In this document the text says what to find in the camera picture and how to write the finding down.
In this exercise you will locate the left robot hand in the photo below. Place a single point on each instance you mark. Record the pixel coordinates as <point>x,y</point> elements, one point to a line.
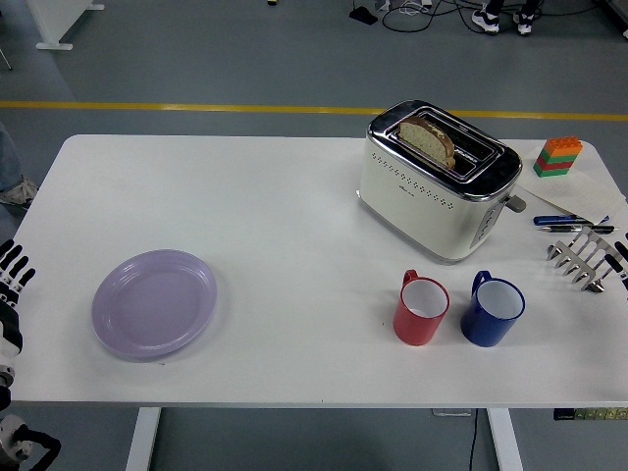
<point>12,333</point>

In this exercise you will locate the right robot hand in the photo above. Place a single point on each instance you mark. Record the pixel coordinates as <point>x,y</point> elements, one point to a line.
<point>620,260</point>

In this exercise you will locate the purple plate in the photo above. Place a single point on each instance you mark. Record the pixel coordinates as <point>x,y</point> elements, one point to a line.
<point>154,306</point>

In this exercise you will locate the bread slice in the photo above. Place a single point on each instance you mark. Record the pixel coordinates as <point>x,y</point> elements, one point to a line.
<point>424,140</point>

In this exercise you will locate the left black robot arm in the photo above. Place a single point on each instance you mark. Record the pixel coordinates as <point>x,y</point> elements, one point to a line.
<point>41,444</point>

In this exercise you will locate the metal toast rack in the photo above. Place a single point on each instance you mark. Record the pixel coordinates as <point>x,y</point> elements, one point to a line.
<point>574,265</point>

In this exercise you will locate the black pen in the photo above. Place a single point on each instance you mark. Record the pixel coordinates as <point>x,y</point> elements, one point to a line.
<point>569,229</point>

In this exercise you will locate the white paper sheet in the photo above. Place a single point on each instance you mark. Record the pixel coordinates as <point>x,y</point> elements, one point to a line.
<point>579,193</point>

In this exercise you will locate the blue pen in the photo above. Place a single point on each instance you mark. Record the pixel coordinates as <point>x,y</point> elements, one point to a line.
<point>552,220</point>

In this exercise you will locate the toy brick stack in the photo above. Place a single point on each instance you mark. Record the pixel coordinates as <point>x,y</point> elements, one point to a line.
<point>557,157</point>

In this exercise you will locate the blue mug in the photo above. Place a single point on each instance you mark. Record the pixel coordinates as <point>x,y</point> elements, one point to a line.
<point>483,331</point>

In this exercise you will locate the table control panel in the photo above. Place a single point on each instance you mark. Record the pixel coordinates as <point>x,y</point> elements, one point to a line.
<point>589,414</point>

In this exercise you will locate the white table leg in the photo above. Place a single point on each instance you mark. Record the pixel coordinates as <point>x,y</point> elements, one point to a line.
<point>505,441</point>
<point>142,441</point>

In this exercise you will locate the person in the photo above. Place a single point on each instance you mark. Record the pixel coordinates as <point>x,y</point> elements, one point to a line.
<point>486,19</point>
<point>7,157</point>

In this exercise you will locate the cream and chrome toaster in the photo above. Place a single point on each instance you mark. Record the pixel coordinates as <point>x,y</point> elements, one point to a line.
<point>422,211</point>

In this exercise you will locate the red mug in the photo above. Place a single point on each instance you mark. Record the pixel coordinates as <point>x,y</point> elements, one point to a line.
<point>414,326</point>

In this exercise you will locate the white furniture foot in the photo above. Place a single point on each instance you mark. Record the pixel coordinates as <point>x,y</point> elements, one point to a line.
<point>59,19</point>

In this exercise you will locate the white power adapter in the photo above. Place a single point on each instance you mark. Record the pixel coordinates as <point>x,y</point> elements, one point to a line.
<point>382,5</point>

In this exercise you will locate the black floor pedal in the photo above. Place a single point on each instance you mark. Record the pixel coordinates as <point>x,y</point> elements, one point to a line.
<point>363,15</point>

